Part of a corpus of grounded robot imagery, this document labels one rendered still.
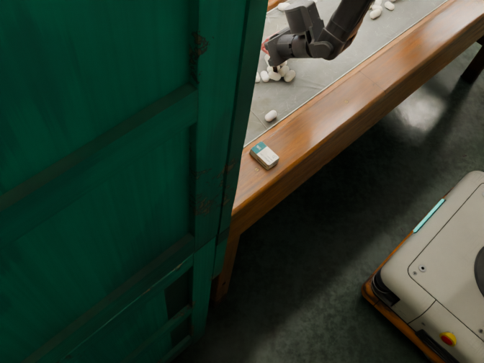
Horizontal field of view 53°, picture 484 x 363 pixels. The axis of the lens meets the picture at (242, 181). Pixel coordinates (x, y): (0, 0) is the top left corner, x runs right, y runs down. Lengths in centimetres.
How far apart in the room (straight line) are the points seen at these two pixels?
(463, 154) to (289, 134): 132
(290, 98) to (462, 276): 83
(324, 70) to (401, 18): 34
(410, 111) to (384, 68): 103
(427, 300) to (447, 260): 16
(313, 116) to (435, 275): 72
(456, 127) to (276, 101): 133
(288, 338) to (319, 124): 84
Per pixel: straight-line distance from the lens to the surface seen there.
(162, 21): 44
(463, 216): 181
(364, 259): 191
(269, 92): 125
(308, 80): 131
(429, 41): 150
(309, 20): 114
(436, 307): 163
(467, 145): 239
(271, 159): 108
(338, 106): 123
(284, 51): 121
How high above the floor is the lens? 168
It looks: 59 degrees down
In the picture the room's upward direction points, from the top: 11 degrees clockwise
